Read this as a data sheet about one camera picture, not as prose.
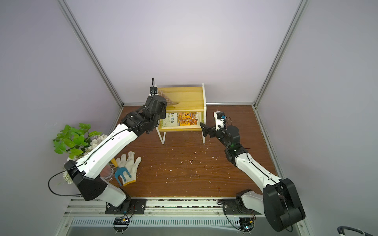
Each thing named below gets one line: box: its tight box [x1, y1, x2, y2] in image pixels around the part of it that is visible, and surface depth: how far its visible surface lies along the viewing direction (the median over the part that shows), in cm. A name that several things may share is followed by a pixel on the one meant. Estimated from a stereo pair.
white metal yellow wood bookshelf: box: [155, 83, 207, 145], surface depth 87 cm
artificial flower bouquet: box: [53, 122, 108, 185], surface depth 63 cm
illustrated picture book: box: [161, 112, 203, 128], surface depth 91 cm
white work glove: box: [115, 151, 142, 187], surface depth 87 cm
